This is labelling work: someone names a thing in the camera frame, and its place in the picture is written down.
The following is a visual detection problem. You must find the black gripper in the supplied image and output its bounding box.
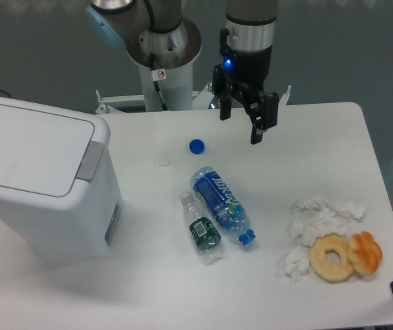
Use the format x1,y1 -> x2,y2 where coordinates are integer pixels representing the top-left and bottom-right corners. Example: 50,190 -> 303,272
212,28 -> 279,144

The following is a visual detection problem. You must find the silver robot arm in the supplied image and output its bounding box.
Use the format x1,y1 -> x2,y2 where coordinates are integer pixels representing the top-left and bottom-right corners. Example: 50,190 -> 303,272
85,1 -> 279,144

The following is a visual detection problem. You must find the white trash can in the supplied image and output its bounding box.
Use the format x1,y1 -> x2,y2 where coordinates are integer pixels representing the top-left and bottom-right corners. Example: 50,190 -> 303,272
0,97 -> 122,256

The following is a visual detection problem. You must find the blue bottle cap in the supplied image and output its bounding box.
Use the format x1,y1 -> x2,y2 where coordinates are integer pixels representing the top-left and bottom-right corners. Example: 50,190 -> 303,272
189,138 -> 205,155

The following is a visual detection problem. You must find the white bottle cap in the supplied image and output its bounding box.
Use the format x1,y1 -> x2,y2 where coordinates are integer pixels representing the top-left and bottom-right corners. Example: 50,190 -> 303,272
158,155 -> 171,167

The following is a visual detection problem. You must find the blue label plastic bottle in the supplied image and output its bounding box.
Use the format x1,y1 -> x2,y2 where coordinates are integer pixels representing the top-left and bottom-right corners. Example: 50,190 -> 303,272
190,166 -> 256,245

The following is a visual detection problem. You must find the crumpled white tissue large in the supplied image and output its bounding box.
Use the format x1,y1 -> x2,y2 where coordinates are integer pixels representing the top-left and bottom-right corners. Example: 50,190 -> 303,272
288,195 -> 368,247

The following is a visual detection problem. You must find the green label plastic bottle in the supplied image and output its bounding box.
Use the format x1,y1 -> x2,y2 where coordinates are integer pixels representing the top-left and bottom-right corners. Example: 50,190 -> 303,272
180,192 -> 224,263

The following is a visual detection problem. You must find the crumpled white tissue small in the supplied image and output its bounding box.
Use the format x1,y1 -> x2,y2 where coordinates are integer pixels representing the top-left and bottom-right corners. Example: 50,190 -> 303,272
283,246 -> 310,283

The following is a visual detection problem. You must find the orange glazed bread roll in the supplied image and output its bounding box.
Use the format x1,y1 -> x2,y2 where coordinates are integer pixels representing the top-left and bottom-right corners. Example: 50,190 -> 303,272
347,231 -> 383,276

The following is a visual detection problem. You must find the metal table frame bracket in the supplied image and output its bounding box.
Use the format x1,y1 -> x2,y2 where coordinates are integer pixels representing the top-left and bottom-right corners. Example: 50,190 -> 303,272
94,82 -> 293,115

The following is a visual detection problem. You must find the black cable on pedestal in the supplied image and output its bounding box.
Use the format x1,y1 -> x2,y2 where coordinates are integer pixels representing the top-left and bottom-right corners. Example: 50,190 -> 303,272
149,53 -> 169,111

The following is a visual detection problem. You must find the ring donut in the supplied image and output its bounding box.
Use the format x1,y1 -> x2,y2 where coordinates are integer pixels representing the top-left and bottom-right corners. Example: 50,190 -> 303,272
308,234 -> 354,283

